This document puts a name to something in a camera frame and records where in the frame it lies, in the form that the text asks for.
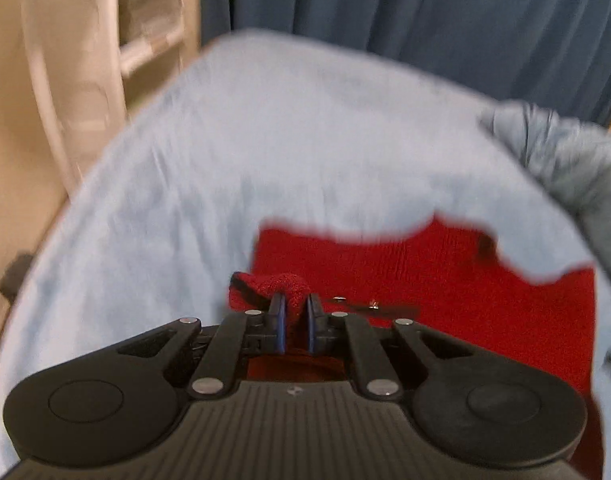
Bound red knit sweater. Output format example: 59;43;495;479
227;213;604;480

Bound light blue bed sheet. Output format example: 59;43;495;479
0;30;594;477

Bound grey-blue fleece blanket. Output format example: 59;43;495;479
481;101;611;279

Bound white shelf unit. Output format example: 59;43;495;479
118;0;199;116

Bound dark blue curtain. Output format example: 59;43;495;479
200;0;611;125

